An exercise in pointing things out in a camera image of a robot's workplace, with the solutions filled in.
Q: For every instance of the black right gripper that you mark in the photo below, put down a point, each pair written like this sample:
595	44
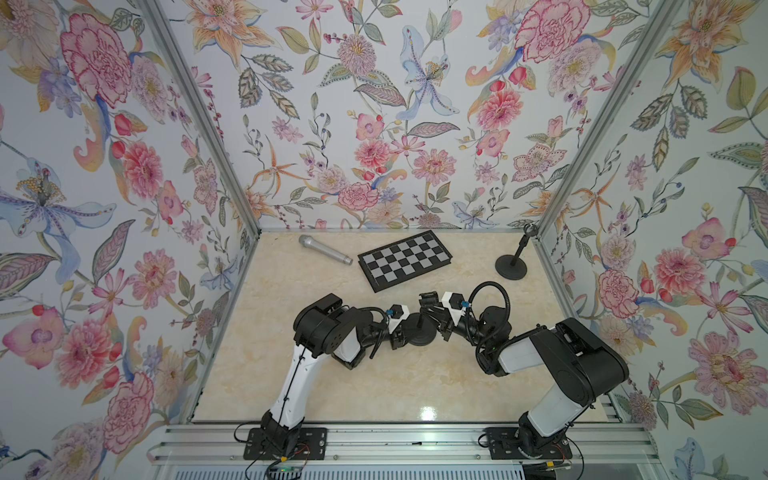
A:
445	327

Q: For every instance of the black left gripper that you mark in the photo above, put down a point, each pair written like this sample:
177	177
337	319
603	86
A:
396	341

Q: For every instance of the black round disc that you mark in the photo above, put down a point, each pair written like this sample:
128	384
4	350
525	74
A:
418	330

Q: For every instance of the black round stand base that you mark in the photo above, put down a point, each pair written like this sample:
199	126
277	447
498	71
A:
511	267

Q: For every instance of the black microphone stand pole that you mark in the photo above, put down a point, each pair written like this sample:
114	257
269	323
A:
521	247

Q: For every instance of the black microphone clip holder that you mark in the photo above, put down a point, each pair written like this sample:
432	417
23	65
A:
531	230

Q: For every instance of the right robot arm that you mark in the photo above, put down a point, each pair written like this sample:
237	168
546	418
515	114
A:
582	366

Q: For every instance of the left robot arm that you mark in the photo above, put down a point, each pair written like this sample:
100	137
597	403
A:
327	329

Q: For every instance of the silver handheld microphone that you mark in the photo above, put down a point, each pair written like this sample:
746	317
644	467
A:
311	243

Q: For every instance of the black white chessboard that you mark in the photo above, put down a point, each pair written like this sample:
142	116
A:
403	260

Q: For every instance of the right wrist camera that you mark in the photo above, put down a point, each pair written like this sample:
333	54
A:
456	305

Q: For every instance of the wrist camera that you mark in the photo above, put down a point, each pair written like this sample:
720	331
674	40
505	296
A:
395	315
456	305

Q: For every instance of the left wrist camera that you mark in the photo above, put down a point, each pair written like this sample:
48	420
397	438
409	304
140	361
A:
395	315

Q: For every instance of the aluminium front rail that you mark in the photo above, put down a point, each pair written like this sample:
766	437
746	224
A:
403	451

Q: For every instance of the right aluminium corner post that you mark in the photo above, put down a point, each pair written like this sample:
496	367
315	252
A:
660	20

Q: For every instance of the aluminium corner post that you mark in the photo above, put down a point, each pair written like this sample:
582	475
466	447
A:
660	20
159	25

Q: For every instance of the left aluminium corner post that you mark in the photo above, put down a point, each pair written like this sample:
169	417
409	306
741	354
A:
159	25

